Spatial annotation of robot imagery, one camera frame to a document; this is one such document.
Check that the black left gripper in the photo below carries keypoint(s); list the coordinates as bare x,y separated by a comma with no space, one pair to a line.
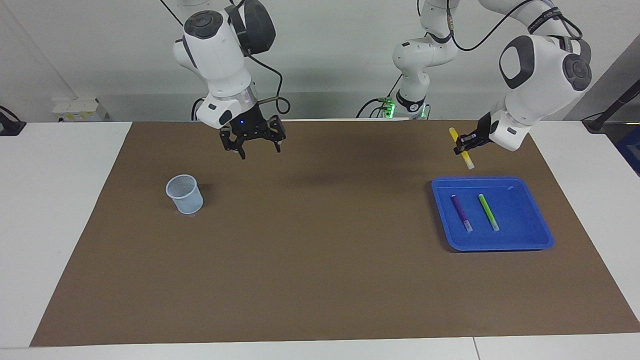
486,129

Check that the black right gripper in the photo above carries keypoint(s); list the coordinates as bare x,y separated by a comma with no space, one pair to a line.
250,125

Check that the yellow marker pen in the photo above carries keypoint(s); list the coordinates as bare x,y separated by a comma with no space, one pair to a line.
468,159

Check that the purple marker pen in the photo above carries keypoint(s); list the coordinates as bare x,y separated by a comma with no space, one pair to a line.
461,212

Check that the green marker pen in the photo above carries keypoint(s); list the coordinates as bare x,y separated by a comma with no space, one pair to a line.
487,211

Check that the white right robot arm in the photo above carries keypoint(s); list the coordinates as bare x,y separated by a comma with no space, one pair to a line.
220,55

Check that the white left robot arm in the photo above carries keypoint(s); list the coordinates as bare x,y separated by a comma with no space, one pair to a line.
540,75

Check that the blue plastic tray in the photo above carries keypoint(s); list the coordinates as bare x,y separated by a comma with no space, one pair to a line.
520,220

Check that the translucent plastic pen cup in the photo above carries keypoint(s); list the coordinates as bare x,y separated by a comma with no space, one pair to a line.
186,200

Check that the brown table mat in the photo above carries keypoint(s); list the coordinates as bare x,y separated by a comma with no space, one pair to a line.
320,250

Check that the black pole stand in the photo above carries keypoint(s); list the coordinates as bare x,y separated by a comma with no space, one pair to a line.
612,107

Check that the blue box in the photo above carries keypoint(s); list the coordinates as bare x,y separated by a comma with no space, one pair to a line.
631,150

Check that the white power strip box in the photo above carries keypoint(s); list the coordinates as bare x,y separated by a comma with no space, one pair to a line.
77,109

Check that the black stand base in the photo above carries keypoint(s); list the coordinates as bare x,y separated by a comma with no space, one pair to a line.
10,126

